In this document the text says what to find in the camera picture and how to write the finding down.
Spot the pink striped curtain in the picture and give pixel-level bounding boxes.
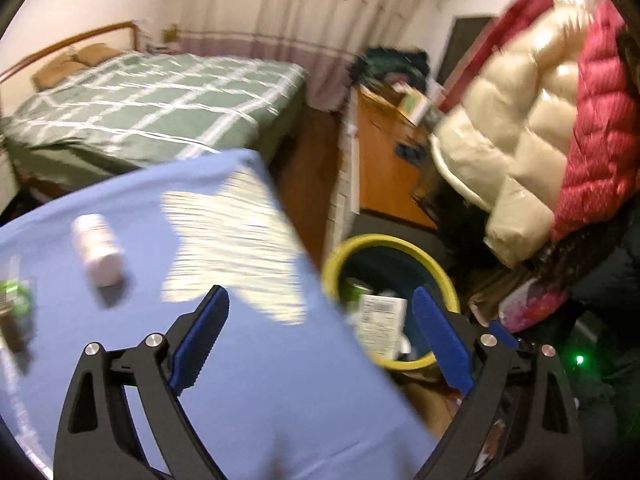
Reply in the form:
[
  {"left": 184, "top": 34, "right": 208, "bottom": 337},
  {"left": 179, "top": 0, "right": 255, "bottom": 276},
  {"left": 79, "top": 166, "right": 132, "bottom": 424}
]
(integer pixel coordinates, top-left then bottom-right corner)
[{"left": 150, "top": 0, "right": 433, "bottom": 111}]

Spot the white cardboard box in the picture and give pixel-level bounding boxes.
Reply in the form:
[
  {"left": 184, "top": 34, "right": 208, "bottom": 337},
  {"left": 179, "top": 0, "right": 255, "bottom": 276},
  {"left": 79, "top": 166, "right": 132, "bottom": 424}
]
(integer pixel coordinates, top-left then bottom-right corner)
[{"left": 357, "top": 294, "right": 408, "bottom": 356}]

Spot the dark olive plastic container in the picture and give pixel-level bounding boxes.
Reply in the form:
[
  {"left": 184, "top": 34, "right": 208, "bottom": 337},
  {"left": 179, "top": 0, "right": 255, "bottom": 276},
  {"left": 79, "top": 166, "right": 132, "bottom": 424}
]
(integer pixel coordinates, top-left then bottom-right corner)
[{"left": 0, "top": 310, "right": 36, "bottom": 361}]

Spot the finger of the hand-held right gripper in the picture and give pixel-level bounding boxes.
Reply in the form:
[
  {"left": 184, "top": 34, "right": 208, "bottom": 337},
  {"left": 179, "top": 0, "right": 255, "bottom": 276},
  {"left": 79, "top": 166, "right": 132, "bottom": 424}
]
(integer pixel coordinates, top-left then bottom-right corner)
[{"left": 487, "top": 320, "right": 522, "bottom": 352}]

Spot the blue printed tablecloth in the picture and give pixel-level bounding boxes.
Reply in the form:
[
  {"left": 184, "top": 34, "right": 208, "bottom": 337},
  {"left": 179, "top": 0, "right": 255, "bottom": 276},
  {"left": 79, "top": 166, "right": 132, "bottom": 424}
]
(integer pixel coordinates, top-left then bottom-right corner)
[{"left": 0, "top": 147, "right": 438, "bottom": 480}]

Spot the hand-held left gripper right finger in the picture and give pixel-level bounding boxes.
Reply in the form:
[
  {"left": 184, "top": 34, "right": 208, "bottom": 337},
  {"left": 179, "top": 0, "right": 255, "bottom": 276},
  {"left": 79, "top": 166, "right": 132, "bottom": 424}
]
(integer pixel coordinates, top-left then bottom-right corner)
[{"left": 412, "top": 286, "right": 581, "bottom": 480}]

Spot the green white box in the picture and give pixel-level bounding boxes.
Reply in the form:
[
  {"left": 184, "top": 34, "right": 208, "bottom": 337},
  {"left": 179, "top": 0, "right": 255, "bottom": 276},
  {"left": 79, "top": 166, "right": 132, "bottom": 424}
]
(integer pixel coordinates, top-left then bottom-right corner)
[{"left": 397, "top": 91, "right": 431, "bottom": 123}]

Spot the cream down jacket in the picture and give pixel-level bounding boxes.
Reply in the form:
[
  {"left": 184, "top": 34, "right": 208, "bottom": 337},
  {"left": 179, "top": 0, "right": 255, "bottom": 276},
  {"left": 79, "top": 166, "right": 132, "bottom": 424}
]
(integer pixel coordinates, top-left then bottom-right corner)
[{"left": 430, "top": 0, "right": 608, "bottom": 268}]

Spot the black television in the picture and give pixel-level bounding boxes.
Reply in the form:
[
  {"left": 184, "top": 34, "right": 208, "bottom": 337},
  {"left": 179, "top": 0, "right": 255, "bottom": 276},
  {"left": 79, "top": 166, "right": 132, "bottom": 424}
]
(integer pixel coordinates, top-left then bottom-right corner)
[{"left": 435, "top": 15, "right": 498, "bottom": 96}]

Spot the brown pillow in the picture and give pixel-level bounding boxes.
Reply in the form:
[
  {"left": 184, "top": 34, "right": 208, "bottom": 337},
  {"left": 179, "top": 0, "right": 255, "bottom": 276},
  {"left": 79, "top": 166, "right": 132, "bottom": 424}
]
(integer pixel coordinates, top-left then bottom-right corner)
[
  {"left": 30, "top": 55, "right": 83, "bottom": 92},
  {"left": 75, "top": 42, "right": 126, "bottom": 67}
]

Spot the wooden desk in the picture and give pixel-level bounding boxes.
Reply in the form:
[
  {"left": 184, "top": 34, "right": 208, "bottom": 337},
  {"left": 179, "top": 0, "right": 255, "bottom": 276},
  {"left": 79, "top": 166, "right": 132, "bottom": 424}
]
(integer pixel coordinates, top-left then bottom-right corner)
[{"left": 350, "top": 85, "right": 441, "bottom": 231}]

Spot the dark teal clothes pile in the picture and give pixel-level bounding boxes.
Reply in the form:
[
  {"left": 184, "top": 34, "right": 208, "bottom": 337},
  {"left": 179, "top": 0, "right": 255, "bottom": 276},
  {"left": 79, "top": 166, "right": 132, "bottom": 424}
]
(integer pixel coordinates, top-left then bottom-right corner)
[{"left": 347, "top": 47, "right": 431, "bottom": 96}]

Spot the green checked duvet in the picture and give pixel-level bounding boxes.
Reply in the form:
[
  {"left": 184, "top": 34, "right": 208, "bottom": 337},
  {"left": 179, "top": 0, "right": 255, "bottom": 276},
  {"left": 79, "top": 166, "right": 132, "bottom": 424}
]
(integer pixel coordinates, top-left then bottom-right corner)
[{"left": 0, "top": 52, "right": 308, "bottom": 181}]

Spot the yellow rimmed trash bin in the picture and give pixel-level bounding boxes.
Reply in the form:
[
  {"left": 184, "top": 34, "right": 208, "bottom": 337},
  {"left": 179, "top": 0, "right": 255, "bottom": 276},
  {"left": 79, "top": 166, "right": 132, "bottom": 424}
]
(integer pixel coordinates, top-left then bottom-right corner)
[{"left": 320, "top": 234, "right": 461, "bottom": 372}]

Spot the white pink bottle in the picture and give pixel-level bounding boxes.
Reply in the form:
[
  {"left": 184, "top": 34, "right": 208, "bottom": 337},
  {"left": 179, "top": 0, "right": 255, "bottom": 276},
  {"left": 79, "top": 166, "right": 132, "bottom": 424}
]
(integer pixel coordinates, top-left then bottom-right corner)
[{"left": 71, "top": 213, "right": 123, "bottom": 288}]

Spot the pink floral cloth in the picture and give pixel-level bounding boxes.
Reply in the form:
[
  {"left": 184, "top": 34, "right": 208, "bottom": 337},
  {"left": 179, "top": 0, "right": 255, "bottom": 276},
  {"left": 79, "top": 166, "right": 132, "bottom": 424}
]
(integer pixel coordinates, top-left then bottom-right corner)
[{"left": 495, "top": 280, "right": 571, "bottom": 333}]

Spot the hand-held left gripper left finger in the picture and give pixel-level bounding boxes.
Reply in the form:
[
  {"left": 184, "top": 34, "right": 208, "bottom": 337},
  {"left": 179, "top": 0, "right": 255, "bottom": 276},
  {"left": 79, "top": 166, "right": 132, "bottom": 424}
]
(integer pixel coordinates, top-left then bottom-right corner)
[{"left": 52, "top": 284, "right": 231, "bottom": 480}]

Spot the wooden bed headboard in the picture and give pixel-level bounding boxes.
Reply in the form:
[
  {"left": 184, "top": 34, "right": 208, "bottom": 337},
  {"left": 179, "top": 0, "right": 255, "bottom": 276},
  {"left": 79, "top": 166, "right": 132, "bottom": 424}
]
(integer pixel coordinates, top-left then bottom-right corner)
[{"left": 0, "top": 21, "right": 143, "bottom": 86}]

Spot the crimson down jacket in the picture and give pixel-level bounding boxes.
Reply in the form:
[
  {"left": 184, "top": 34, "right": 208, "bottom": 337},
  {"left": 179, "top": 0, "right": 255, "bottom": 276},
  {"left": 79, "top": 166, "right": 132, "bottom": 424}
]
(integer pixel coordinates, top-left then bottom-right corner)
[{"left": 550, "top": 0, "right": 640, "bottom": 246}]

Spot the black garment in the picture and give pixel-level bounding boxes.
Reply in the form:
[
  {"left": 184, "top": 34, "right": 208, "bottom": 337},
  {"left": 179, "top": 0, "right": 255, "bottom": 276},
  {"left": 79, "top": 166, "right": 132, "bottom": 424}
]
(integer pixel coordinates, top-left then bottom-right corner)
[{"left": 415, "top": 180, "right": 501, "bottom": 271}]

